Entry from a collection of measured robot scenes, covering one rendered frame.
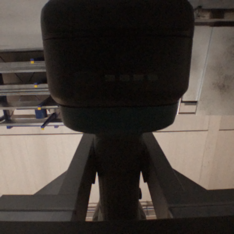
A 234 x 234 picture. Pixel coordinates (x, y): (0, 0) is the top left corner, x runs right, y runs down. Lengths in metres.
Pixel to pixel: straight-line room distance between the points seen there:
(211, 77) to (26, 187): 6.51
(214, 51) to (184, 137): 3.49
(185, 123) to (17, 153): 5.51
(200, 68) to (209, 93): 0.44
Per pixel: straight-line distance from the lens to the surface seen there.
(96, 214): 0.20
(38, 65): 4.12
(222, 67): 2.95
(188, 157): 6.20
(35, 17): 0.46
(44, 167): 6.32
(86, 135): 0.15
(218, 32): 2.82
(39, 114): 4.57
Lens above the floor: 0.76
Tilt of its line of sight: 17 degrees up
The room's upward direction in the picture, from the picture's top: 179 degrees clockwise
